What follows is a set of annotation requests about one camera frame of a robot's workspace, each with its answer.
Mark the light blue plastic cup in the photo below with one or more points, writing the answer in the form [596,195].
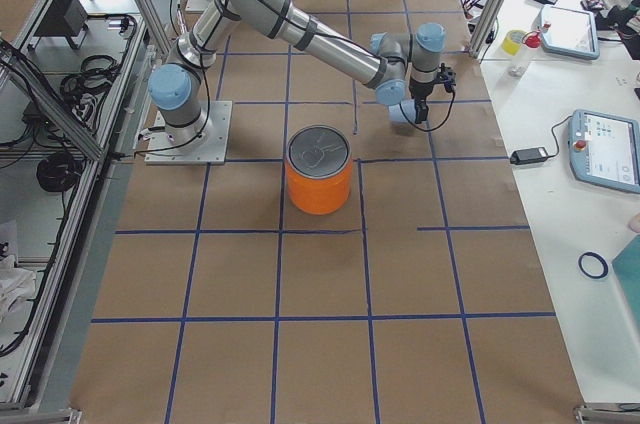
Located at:
[403,113]

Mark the yellow tape roll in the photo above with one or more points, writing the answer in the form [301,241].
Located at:
[513,41]

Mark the red round object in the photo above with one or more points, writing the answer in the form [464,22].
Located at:
[532,40]

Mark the black power adapter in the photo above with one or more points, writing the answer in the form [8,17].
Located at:
[528,156]

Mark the far blue teach pendant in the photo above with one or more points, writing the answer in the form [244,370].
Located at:
[569,32]

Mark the blue teach pendant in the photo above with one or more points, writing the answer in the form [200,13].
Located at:
[604,150]
[569,32]

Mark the large orange can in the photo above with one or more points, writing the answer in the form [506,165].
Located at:
[318,169]

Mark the near blue teach pendant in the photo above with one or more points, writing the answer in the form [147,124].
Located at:
[604,150]

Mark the teal board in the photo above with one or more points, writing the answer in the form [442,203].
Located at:
[626,269]

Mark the aluminium frame rail left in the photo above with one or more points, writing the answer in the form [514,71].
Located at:
[29,80]

